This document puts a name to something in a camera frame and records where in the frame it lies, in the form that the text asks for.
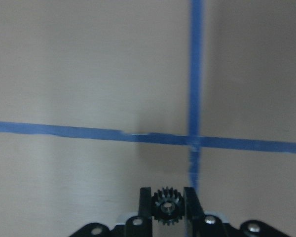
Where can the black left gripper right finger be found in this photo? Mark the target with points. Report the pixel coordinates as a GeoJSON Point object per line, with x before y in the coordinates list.
{"type": "Point", "coordinates": [197, 222]}

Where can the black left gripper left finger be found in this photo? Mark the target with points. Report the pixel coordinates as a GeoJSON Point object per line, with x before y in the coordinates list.
{"type": "Point", "coordinates": [140, 225]}

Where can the black toothed gear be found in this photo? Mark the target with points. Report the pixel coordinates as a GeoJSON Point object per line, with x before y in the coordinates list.
{"type": "Point", "coordinates": [167, 206]}

